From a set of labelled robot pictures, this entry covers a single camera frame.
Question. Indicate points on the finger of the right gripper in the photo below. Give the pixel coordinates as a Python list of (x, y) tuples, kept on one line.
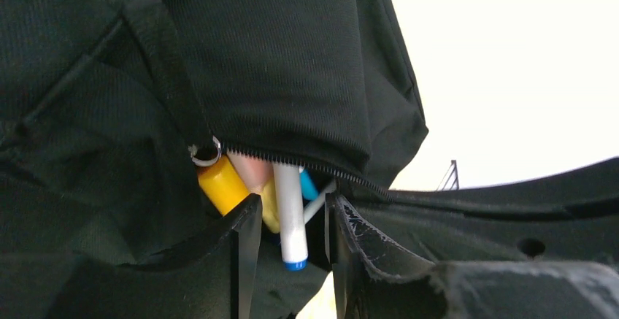
[(571, 216)]

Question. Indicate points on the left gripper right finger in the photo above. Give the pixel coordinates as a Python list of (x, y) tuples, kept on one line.
[(376, 277)]

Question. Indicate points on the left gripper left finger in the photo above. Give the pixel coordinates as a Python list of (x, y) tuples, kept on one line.
[(210, 275)]

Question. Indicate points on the yellow pink highlighter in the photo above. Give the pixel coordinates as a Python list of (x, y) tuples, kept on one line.
[(257, 175)]

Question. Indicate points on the white marker blue cap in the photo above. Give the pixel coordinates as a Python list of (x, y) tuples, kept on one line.
[(290, 209)]

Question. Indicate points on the black student backpack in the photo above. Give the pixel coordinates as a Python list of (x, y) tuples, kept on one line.
[(105, 105)]

